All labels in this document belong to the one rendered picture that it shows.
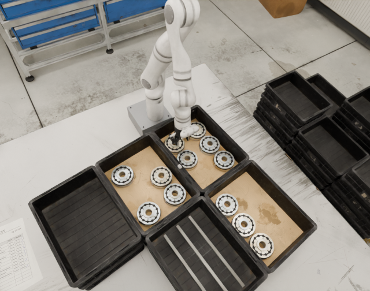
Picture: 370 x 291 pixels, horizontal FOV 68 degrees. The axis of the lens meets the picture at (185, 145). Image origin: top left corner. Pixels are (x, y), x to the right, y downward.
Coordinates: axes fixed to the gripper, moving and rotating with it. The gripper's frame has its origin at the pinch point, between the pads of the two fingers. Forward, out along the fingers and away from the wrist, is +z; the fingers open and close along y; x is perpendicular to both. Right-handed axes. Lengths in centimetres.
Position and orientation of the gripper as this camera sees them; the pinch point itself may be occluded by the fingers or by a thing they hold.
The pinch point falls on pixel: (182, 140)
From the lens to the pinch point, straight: 137.4
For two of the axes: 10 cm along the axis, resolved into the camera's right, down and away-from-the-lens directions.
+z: -0.2, 5.3, 8.5
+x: 5.2, 7.3, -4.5
